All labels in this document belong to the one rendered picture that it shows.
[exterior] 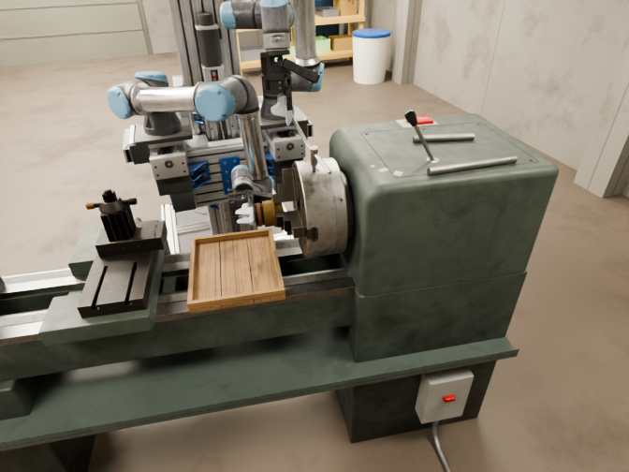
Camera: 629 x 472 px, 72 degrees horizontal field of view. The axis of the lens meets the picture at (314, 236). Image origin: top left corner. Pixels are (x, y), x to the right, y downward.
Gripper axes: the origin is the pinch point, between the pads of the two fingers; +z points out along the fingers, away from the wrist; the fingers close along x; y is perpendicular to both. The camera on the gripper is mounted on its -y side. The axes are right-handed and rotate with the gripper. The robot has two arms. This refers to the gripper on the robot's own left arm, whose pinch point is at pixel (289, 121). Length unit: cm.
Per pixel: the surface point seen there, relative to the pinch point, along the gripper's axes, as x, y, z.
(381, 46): -503, -202, -32
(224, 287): 7, 26, 50
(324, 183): 12.4, -7.3, 16.9
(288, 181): 0.0, 1.8, 18.5
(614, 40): -190, -288, -19
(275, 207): 3.2, 7.0, 25.8
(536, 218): 23, -72, 32
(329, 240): 16.0, -7.5, 33.8
